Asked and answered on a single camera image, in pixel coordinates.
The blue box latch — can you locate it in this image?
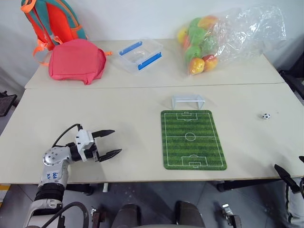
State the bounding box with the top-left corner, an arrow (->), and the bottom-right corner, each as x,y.
137,52 -> 162,71
118,41 -> 143,57

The clear plastic storage box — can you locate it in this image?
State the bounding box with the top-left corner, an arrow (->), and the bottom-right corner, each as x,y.
117,37 -> 164,76

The pink fabric bag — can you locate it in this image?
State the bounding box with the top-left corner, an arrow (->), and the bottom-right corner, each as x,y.
48,38 -> 107,86

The clear plastic bag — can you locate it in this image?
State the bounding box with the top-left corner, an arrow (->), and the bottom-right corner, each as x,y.
176,5 -> 287,77

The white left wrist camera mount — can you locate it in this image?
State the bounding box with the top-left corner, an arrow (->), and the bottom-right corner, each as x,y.
75,129 -> 96,162

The black tray stand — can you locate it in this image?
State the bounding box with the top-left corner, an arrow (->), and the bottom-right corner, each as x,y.
0,91 -> 18,117

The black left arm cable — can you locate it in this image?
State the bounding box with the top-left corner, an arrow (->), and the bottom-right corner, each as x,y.
42,201 -> 90,228

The green toy fruit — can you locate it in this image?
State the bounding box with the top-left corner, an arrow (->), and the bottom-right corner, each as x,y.
190,17 -> 203,29
185,46 -> 202,65
201,35 -> 217,52
188,26 -> 208,45

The yellow floor marker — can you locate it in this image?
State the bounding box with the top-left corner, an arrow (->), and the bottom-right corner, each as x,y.
0,183 -> 11,208

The teal and orange backpack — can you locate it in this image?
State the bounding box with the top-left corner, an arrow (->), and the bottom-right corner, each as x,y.
20,0 -> 89,52

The orange yellow toy fruit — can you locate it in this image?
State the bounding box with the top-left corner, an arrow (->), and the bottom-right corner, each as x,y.
198,15 -> 219,30

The black equipment frame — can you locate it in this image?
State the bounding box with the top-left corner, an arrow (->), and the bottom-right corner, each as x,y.
277,68 -> 304,101

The small white goal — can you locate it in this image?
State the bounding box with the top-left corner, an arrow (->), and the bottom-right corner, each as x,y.
171,94 -> 206,111

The green soccer field mat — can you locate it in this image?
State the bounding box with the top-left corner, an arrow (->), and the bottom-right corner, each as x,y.
160,109 -> 228,171

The black table foot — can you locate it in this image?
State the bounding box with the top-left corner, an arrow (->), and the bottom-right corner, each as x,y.
217,178 -> 287,193

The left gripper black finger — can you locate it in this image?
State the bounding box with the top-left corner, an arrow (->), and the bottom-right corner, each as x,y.
92,129 -> 116,139
98,148 -> 123,163

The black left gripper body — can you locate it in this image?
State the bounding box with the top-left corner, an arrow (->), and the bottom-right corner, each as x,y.
83,136 -> 101,163

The metal caster wheel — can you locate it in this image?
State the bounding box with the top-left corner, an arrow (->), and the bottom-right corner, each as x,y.
91,206 -> 107,228
220,203 -> 242,228

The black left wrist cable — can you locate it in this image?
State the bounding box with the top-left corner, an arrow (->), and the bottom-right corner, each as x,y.
51,123 -> 83,148

